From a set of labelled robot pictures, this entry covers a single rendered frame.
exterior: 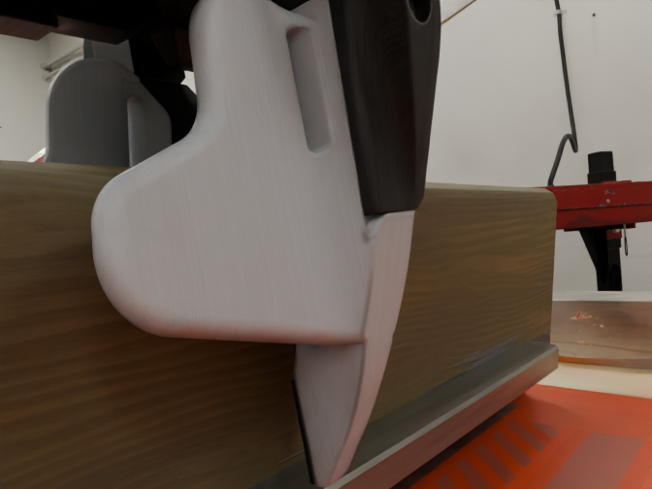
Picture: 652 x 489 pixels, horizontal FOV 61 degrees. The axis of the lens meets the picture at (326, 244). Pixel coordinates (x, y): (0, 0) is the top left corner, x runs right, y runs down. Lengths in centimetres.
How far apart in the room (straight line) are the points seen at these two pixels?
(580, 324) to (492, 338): 14
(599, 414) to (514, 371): 7
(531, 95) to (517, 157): 23
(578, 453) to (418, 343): 8
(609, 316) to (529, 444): 13
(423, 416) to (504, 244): 8
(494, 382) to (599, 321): 16
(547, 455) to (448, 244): 9
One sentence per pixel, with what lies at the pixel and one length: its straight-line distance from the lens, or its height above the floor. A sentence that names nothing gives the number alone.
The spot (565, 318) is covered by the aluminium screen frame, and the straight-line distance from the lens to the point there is 35.
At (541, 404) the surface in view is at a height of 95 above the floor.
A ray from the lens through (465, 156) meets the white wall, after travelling 231.
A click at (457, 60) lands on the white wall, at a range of 239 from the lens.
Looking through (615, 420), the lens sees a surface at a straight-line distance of 26.
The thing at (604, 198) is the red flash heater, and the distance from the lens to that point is 131.
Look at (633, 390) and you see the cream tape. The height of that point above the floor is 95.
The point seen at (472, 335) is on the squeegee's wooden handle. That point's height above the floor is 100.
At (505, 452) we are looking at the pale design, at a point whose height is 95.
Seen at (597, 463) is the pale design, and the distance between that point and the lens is 22.
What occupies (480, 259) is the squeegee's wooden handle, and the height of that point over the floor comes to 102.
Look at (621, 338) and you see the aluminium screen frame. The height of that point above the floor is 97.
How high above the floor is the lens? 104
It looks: 1 degrees down
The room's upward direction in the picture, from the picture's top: 5 degrees counter-clockwise
